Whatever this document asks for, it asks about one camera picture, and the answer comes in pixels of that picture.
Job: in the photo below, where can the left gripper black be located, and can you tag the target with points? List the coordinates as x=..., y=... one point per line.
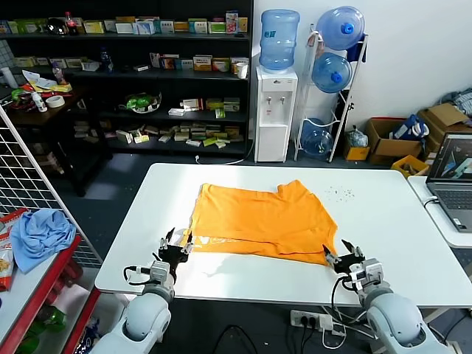
x=174, y=254

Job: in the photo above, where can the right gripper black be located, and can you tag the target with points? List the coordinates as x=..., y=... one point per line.
x=348, y=263

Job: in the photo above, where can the orange t-shirt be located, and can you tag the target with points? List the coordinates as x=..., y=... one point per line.
x=265, y=217

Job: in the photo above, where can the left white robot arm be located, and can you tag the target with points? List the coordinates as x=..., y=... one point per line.
x=144, y=321

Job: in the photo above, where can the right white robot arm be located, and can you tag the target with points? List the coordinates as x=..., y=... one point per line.
x=398, y=321

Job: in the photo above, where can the white power strip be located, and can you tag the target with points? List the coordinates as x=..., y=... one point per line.
x=308, y=319

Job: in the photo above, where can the flat white box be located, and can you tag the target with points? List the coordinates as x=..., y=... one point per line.
x=141, y=68
x=193, y=142
x=164, y=138
x=176, y=111
x=221, y=144

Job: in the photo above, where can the small yellow carton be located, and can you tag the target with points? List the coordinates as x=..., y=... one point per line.
x=357, y=153

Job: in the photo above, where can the white metal jug rack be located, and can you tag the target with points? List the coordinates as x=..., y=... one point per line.
x=334, y=147

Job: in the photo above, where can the yellow green medicine box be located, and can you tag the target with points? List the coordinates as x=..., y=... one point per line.
x=141, y=138
x=214, y=104

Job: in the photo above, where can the yellow plastic crate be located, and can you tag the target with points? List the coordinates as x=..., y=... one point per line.
x=409, y=164

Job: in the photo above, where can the empty clear blue jug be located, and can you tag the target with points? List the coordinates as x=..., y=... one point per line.
x=317, y=142

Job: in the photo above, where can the clear plastic bag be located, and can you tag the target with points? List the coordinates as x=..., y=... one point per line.
x=357, y=138

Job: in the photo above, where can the open brown cardboard box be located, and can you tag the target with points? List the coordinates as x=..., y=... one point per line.
x=387, y=145

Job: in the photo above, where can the grey open laptop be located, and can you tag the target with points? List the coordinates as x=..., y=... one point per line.
x=450, y=199

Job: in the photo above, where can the small green box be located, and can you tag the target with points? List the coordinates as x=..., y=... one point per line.
x=219, y=113

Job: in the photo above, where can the light blue crumpled cloth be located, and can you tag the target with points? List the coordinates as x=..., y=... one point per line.
x=40, y=236

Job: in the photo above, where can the white water dispenser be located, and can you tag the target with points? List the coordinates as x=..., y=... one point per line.
x=273, y=136

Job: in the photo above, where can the red white medicine box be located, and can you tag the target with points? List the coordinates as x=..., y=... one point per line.
x=191, y=104

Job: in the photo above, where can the red metal shelf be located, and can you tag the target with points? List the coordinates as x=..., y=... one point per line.
x=46, y=291

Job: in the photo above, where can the blue shopping bag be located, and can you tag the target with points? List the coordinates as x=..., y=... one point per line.
x=407, y=129

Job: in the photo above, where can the bowl of green fruit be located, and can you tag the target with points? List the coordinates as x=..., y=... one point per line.
x=142, y=102

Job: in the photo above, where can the green plastic bottle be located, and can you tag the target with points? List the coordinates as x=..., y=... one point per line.
x=53, y=317

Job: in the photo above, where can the black item by rack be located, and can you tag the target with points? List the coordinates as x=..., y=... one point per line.
x=344, y=103

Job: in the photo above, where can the black shelving unit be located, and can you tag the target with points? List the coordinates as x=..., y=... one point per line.
x=166, y=88

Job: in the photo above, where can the dark wooden side table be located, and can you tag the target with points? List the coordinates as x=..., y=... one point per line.
x=66, y=121

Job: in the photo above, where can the red white snack bag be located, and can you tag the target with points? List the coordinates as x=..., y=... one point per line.
x=11, y=221

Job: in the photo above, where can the closed brown cardboard box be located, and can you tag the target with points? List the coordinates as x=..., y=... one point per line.
x=444, y=118

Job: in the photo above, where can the teal white medicine box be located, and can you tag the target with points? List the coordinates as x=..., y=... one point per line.
x=184, y=65

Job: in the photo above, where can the orange white medicine box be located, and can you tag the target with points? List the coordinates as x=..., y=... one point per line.
x=169, y=63

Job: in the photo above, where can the white box yellow band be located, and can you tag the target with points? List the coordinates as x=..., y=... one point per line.
x=203, y=63

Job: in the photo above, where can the blue capped water jug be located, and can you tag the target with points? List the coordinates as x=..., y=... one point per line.
x=339, y=27
x=330, y=73

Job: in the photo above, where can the narrow white box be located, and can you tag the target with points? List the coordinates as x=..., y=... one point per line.
x=155, y=60

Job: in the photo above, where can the white paper cup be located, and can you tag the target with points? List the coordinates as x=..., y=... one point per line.
x=241, y=70

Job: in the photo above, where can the beige tape roll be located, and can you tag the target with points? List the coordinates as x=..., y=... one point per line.
x=55, y=101

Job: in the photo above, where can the cream medicine box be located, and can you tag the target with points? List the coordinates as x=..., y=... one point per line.
x=233, y=60

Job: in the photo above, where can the striped blue fabric pile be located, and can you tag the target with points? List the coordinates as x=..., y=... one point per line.
x=459, y=99

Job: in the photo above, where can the small white bottle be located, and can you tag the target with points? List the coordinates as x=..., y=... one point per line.
x=41, y=103

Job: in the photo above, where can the blue drink bottle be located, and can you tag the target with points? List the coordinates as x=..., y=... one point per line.
x=106, y=59

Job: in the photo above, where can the dark blue hanging cloth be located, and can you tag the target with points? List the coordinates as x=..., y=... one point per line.
x=357, y=51

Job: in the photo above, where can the pink drink bottle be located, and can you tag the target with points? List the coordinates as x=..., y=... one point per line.
x=59, y=73

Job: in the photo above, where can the yellow white paper stack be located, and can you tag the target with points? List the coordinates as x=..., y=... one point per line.
x=40, y=83

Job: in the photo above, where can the small yellow box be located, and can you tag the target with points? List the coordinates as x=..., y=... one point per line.
x=181, y=26

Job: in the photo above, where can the blue white medicine box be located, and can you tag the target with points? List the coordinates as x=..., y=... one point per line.
x=144, y=27

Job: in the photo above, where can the green plastic wrapper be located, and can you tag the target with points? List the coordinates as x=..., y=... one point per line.
x=17, y=94

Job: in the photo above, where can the blue labelled water jug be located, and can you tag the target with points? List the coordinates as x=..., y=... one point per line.
x=278, y=40

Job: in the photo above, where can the tall pink box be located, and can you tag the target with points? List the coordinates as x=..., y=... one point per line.
x=231, y=22

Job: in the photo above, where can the flat yellow box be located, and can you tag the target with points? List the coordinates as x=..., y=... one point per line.
x=125, y=19

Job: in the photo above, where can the yellow white medicine box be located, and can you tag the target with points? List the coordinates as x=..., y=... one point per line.
x=94, y=27

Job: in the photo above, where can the white paper roll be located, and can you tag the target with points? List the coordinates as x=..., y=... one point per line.
x=8, y=76

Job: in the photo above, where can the cola bottle red cap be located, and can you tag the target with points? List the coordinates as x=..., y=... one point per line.
x=70, y=24

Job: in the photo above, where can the shiny dark round bowl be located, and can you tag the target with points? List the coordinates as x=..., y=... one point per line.
x=55, y=26

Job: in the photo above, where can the wide green box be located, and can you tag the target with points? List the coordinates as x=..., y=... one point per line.
x=31, y=26

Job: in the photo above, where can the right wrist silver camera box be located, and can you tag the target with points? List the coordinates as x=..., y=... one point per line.
x=368, y=274

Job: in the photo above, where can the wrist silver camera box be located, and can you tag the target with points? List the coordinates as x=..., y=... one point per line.
x=368, y=274
x=159, y=271

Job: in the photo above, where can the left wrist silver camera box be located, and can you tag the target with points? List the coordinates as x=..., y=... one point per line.
x=159, y=271

